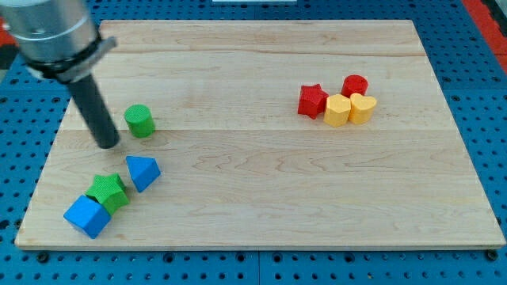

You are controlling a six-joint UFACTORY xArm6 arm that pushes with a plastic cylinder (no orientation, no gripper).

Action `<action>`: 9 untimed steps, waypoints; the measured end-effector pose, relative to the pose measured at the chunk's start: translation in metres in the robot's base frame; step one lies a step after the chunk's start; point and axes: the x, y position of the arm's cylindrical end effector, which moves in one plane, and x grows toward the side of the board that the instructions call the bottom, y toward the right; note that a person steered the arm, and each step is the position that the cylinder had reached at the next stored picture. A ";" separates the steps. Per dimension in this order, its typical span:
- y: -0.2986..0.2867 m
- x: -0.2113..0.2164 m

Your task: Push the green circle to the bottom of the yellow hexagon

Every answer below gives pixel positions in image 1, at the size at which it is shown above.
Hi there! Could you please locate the red cylinder block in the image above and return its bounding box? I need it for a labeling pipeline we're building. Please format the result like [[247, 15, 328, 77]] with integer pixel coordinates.
[[341, 74, 368, 97]]

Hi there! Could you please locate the blue triangle block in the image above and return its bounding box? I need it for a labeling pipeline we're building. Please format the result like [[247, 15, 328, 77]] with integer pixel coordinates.
[[126, 156, 161, 192]]

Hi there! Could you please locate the blue cube block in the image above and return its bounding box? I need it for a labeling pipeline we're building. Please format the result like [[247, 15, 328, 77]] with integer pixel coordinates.
[[63, 196, 111, 239]]

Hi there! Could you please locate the wooden board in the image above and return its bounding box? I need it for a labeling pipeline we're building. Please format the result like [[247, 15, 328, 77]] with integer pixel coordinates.
[[15, 20, 505, 251]]

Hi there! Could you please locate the yellow heart block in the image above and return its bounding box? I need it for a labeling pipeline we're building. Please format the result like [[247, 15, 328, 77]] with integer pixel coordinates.
[[349, 93, 377, 124]]

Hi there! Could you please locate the red star block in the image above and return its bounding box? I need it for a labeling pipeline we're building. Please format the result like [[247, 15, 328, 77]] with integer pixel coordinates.
[[297, 84, 329, 120]]

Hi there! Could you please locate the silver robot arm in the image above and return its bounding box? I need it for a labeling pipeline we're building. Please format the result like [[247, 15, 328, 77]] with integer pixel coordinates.
[[1, 0, 117, 84]]

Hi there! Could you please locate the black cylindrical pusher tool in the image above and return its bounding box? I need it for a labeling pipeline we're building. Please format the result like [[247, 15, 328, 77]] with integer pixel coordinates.
[[67, 74, 120, 149]]

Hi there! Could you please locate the green cylinder block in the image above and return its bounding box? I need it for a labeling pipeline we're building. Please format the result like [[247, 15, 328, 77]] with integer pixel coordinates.
[[124, 104, 155, 138]]

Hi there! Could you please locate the green star block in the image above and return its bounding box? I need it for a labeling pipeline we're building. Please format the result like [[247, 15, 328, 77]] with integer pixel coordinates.
[[85, 173, 130, 215]]

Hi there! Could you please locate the yellow hexagon block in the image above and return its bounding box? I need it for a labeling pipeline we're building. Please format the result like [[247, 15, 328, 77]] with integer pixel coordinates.
[[323, 94, 351, 127]]

